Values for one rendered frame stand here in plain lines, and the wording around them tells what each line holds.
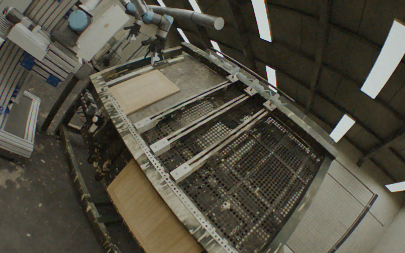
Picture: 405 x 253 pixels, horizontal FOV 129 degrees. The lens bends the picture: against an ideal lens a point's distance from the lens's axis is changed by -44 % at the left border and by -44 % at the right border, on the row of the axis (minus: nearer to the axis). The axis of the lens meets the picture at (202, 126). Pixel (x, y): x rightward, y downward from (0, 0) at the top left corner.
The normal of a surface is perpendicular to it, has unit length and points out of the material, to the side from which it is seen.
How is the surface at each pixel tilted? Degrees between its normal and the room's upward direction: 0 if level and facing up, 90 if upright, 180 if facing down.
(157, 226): 90
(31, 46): 90
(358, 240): 90
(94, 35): 90
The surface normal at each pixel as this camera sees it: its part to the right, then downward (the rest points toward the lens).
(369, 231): -0.40, -0.38
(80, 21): 0.40, 0.58
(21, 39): 0.60, 0.58
